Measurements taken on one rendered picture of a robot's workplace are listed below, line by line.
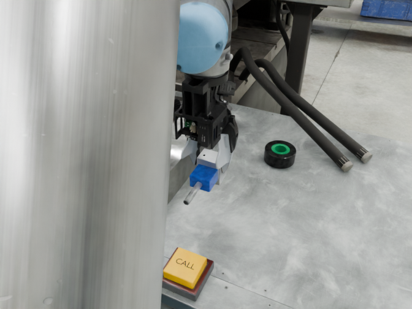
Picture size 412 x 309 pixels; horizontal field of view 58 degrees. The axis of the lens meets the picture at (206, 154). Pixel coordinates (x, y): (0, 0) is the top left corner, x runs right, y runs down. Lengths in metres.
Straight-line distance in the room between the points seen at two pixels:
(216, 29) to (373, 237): 0.58
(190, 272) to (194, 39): 0.42
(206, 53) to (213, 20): 0.04
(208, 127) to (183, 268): 0.26
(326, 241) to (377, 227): 0.12
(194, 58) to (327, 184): 0.60
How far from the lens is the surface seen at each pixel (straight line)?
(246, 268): 0.75
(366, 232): 0.87
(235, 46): 1.75
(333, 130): 1.08
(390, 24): 4.19
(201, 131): 0.61
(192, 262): 0.70
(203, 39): 0.43
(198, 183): 0.70
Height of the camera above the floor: 1.40
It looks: 37 degrees down
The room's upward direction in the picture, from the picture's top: straight up
